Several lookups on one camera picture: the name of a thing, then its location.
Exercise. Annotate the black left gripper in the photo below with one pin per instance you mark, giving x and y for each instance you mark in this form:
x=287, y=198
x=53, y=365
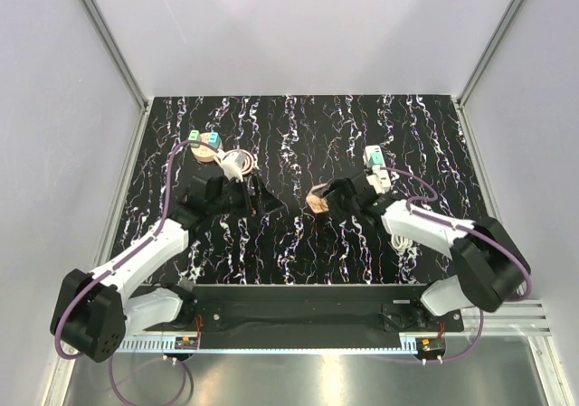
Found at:
x=261, y=203

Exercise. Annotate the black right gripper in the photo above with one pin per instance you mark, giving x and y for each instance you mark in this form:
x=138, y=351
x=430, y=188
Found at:
x=337, y=212

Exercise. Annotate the beige cube adapter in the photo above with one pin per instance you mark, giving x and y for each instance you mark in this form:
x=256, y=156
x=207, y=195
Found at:
x=315, y=199

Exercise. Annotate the light blue plug adapter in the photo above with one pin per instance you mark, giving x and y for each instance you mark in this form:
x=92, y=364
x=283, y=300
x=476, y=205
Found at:
x=375, y=160

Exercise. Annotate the teal plug adapter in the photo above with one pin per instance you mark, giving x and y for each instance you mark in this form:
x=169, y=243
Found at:
x=214, y=140

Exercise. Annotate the green white plug adapter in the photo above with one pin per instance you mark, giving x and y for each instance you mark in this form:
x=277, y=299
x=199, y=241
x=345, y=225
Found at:
x=194, y=138

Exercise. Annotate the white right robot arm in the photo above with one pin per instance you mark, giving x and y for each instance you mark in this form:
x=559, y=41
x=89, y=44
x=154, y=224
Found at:
x=489, y=269

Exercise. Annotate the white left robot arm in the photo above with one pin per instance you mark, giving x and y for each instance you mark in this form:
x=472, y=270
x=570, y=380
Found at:
x=96, y=310

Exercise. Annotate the pink round power strip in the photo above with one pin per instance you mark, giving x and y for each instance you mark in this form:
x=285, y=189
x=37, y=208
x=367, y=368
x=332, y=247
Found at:
x=204, y=153

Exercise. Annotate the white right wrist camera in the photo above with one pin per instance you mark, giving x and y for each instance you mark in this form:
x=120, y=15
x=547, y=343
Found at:
x=379, y=179

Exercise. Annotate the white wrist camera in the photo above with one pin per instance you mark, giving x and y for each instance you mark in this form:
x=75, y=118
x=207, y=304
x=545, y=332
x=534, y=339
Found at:
x=379, y=179
x=236, y=164

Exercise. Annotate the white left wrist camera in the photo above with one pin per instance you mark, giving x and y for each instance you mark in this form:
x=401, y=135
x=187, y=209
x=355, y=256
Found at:
x=236, y=164

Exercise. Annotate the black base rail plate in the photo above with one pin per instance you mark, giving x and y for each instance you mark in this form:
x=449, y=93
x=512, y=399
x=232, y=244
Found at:
x=392, y=308

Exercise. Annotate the aluminium frame rail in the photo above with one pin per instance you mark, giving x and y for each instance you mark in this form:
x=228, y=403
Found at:
x=299, y=327

